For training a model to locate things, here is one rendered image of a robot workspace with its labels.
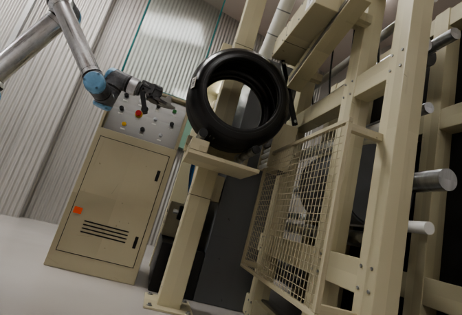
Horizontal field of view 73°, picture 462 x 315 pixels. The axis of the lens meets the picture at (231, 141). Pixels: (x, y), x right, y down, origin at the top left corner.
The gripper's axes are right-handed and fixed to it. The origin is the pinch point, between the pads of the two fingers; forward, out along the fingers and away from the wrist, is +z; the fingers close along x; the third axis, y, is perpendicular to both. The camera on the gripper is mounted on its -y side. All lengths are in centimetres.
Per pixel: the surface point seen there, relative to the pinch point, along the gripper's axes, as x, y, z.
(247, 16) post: 25, 90, 16
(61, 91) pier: 220, 28, -140
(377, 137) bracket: -60, 6, 78
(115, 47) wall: 244, 118, -122
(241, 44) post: 25, 69, 20
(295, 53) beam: 9, 70, 53
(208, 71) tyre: -11.6, 22.9, 9.0
